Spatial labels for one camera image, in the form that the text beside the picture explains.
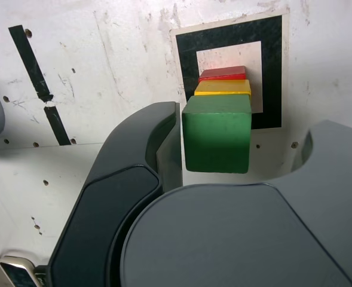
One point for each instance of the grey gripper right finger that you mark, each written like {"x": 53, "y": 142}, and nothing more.
{"x": 238, "y": 239}

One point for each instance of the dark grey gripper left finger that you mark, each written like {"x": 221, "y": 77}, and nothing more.
{"x": 104, "y": 209}

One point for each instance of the green cube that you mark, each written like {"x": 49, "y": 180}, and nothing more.
{"x": 217, "y": 140}

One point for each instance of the yellow cube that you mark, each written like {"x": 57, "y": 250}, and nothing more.
{"x": 223, "y": 86}

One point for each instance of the red cube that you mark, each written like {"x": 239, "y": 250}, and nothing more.
{"x": 223, "y": 73}

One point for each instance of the black tape square outline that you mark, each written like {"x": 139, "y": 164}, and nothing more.
{"x": 187, "y": 59}

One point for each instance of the black tape strip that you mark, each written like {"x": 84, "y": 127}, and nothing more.
{"x": 29, "y": 59}

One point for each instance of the shiny silver metal bracket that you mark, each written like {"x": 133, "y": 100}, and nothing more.
{"x": 17, "y": 269}

